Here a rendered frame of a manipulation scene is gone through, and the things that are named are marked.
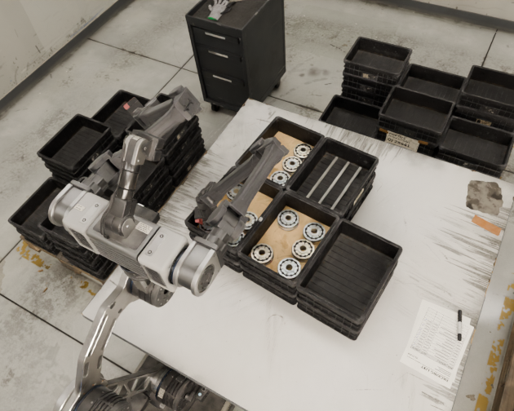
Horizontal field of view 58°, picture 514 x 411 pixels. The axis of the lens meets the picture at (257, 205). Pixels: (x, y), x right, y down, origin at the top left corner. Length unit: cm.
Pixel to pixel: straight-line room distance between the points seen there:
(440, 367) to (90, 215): 149
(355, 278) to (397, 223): 46
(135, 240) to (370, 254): 112
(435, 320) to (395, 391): 37
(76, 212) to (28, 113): 305
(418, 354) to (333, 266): 50
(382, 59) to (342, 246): 183
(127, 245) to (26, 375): 187
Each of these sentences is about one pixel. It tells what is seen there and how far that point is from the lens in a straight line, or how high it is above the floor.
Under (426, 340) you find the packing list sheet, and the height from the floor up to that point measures 70.
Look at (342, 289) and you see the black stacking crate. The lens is 204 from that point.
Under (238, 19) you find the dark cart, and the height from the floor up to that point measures 86.
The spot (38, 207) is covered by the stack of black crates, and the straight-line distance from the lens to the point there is 340.
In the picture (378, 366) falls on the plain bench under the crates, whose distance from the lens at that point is 208.
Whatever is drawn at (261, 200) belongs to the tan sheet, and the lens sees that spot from 228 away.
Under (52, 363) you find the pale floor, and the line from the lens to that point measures 313.
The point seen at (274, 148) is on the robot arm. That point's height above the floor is 146.
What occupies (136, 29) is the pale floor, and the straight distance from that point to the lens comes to 509.
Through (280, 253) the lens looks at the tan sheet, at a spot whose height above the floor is 83.
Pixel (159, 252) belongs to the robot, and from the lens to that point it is 138.
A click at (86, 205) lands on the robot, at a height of 153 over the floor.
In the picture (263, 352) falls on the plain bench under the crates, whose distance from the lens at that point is 208.
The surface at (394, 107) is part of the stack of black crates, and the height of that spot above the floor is 49.
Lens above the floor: 268
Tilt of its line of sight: 55 degrees down
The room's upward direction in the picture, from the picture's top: 7 degrees counter-clockwise
